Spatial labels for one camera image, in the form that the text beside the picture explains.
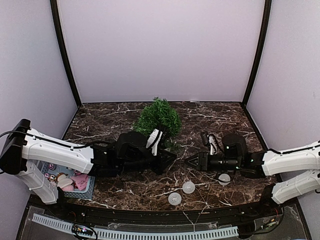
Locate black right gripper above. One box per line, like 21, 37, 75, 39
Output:
184, 151, 242, 172

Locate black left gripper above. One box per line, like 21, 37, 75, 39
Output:
119, 147, 177, 176

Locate white ball string lights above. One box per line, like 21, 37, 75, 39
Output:
167, 147, 238, 226

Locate small green christmas tree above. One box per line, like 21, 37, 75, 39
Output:
133, 97, 182, 151

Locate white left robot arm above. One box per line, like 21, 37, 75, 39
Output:
0, 119, 177, 218

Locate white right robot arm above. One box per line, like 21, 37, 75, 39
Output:
184, 131, 320, 217

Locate pink bauble ornaments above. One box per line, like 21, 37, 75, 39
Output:
44, 172, 90, 192

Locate light blue plastic basket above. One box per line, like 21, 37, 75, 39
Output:
39, 162, 95, 199

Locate white perforated cable tray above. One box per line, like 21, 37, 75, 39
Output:
32, 213, 239, 240

